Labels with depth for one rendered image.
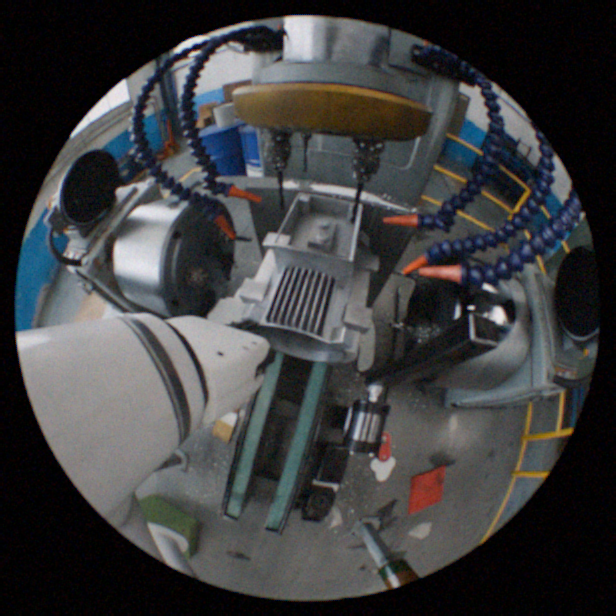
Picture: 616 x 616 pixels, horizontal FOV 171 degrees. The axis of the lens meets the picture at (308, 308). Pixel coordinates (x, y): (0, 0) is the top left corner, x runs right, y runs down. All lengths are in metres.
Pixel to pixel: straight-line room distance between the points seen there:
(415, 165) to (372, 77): 0.30
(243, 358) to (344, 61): 0.23
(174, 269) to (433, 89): 0.52
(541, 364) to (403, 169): 0.45
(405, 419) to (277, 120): 0.62
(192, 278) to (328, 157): 0.34
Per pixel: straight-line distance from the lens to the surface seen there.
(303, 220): 0.34
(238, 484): 0.48
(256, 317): 0.28
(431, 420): 0.65
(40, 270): 5.54
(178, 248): 0.35
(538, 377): 0.45
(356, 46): 0.19
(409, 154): 0.44
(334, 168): 0.45
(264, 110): 0.16
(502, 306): 0.34
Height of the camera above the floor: 1.34
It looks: 65 degrees down
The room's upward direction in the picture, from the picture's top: 2 degrees clockwise
